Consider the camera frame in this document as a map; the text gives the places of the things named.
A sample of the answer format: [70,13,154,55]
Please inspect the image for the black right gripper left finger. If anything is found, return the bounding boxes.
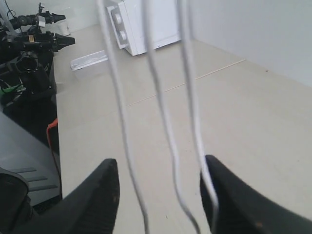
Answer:
[13,158,120,234]

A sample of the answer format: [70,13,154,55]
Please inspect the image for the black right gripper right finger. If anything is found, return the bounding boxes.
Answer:
[206,155,312,234]

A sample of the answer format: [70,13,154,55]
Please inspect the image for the white wired earphones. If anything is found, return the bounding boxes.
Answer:
[96,0,219,234]

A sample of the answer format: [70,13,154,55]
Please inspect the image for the clear plastic tray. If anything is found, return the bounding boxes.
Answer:
[70,50,109,80]

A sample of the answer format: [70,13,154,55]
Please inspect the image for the white paper cup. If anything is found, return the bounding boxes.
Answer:
[57,19,71,36]

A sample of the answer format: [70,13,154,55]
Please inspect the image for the white box appliance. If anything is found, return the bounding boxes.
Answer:
[105,0,182,57]

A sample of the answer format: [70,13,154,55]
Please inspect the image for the orange cable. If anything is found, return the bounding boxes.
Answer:
[46,117,63,198]

